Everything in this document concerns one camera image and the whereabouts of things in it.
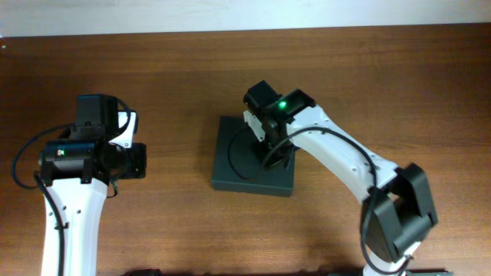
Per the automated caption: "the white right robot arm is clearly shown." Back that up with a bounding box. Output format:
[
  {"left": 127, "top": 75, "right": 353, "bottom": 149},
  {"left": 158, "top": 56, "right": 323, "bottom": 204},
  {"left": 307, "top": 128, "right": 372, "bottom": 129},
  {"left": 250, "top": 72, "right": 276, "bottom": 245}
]
[{"left": 243, "top": 80, "right": 438, "bottom": 275}]

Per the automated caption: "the black storage box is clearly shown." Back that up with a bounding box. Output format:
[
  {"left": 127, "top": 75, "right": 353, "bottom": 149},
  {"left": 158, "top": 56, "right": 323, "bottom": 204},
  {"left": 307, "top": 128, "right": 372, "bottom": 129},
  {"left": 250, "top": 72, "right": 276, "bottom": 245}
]
[{"left": 211, "top": 117, "right": 295, "bottom": 197}]

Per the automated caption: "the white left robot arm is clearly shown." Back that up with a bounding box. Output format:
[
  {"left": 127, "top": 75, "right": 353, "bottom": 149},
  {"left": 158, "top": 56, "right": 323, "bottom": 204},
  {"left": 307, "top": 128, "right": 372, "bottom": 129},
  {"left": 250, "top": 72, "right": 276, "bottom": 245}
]
[{"left": 34, "top": 94, "right": 147, "bottom": 275}]

